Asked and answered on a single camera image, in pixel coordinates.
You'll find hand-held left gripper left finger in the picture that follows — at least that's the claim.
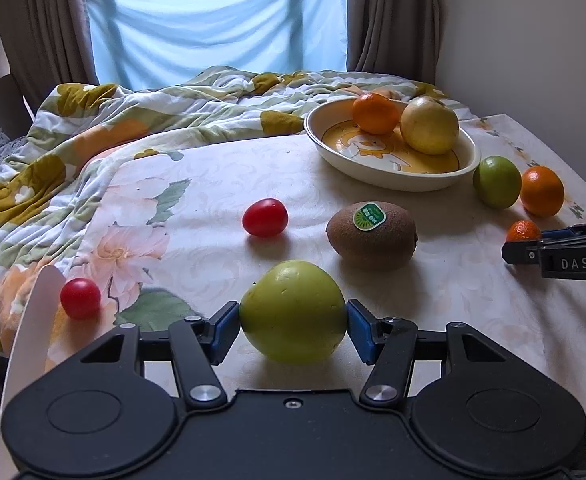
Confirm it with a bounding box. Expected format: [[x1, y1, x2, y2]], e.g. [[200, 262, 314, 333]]
[[79, 301, 241, 410]]

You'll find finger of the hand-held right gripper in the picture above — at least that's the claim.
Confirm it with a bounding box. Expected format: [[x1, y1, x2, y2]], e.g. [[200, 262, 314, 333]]
[[540, 216, 586, 241], [502, 231, 586, 267]]

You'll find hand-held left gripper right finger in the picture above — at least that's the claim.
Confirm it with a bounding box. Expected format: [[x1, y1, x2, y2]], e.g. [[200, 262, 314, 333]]
[[345, 299, 509, 409]]

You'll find small mandarin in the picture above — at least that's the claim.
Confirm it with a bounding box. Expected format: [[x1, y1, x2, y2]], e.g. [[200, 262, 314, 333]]
[[506, 220, 542, 244]]

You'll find orange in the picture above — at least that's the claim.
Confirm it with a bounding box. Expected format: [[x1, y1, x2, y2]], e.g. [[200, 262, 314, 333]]
[[520, 166, 565, 218], [352, 92, 401, 135]]

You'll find pale green apple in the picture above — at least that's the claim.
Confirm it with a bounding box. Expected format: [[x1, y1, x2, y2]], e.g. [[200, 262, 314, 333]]
[[239, 260, 348, 365]]

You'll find bright green citrus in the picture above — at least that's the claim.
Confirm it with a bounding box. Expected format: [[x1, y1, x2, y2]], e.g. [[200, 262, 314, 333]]
[[473, 156, 522, 210]]

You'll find brown kiwi with green sticker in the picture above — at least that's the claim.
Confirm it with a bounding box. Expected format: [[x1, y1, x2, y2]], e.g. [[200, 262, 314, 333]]
[[325, 201, 418, 271]]

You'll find oval red cherry tomato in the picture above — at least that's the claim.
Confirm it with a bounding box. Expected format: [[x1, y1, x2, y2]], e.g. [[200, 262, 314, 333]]
[[242, 198, 289, 238]]

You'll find round red cherry tomato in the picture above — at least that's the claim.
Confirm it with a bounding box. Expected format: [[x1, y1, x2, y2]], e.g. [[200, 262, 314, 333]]
[[60, 278, 102, 321]]

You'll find white oval bowl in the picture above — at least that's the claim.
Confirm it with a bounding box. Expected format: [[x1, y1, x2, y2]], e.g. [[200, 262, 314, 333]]
[[304, 96, 481, 192]]

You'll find yellow apple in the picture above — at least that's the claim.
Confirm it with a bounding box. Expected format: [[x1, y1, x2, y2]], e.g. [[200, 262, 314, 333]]
[[399, 96, 460, 156]]

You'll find floral tablecloth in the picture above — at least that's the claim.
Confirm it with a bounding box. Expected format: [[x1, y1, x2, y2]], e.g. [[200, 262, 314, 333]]
[[43, 112, 586, 423]]

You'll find floral striped blanket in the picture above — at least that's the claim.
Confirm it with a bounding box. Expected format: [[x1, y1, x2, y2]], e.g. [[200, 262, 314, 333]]
[[0, 65, 474, 356]]

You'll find brown curtain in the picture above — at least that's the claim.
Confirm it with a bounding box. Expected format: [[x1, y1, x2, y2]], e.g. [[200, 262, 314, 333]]
[[0, 0, 98, 111], [345, 0, 441, 86]]

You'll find light blue window cloth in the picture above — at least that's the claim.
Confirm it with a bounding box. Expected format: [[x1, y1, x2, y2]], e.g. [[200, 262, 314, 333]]
[[85, 0, 349, 93]]

